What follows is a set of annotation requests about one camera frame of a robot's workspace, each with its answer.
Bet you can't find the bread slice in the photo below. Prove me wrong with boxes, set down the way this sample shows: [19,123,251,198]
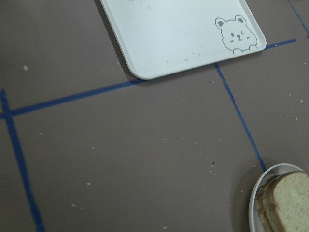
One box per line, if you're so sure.
[271,172,309,232]

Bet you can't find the white bear serving tray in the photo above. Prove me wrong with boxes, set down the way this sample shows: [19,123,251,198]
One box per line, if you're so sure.
[101,0,267,80]

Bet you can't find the white round plate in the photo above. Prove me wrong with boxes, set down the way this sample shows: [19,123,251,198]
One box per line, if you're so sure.
[248,163,304,232]

